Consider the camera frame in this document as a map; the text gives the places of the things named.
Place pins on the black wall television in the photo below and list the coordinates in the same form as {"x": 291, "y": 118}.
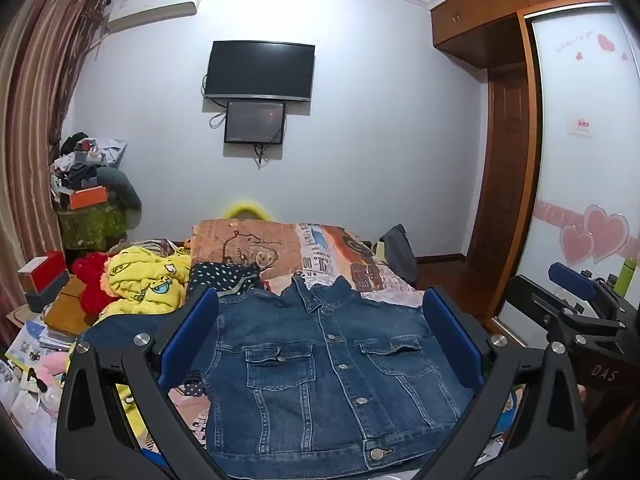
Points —
{"x": 260, "y": 69}

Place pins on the brown striped curtain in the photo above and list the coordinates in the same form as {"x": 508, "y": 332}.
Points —
{"x": 35, "y": 90}

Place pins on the pile of clothes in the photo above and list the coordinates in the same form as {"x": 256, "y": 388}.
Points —
{"x": 82, "y": 157}

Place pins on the blue denim jacket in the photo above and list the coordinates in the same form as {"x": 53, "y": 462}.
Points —
{"x": 320, "y": 360}

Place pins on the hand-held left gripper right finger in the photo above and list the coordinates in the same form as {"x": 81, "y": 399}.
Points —
{"x": 452, "y": 332}

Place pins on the white air conditioner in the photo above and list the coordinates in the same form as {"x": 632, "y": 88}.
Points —
{"x": 155, "y": 7}

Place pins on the orange box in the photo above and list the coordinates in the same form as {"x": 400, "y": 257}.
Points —
{"x": 87, "y": 197}

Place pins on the grey pillow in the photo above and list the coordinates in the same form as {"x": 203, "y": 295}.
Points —
{"x": 122, "y": 185}

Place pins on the red box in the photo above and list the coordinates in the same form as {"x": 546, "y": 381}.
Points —
{"x": 42, "y": 267}

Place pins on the white heart print wardrobe door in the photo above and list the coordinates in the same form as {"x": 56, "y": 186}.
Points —
{"x": 580, "y": 180}

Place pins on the dark polka dot cloth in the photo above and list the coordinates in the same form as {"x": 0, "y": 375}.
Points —
{"x": 225, "y": 275}

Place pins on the dark jacket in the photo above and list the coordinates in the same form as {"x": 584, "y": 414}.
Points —
{"x": 400, "y": 252}

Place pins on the pink plush toy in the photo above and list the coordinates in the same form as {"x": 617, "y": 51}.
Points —
{"x": 50, "y": 367}

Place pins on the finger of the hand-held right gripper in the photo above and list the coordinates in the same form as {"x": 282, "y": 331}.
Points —
{"x": 572, "y": 280}
{"x": 525, "y": 305}

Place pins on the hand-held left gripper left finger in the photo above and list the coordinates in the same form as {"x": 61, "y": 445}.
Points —
{"x": 192, "y": 332}

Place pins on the green bottle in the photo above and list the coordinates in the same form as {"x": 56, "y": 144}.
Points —
{"x": 625, "y": 277}

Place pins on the brown bear print pillow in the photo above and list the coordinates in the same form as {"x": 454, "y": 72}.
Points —
{"x": 240, "y": 245}

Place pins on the yellow cartoon print garment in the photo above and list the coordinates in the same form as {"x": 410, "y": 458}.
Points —
{"x": 145, "y": 280}

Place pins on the pile of papers and books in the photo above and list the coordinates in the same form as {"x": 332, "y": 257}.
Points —
{"x": 25, "y": 390}

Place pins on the small black wall monitor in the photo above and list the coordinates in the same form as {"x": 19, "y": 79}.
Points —
{"x": 255, "y": 121}

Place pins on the brown wooden box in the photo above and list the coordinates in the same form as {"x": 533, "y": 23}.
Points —
{"x": 67, "y": 312}

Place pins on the wooden overhead cabinet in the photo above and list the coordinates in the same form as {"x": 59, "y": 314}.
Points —
{"x": 500, "y": 5}

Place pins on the red plush garment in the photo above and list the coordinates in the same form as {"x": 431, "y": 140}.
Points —
{"x": 92, "y": 282}

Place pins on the dark grey box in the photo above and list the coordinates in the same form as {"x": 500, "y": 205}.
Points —
{"x": 47, "y": 295}

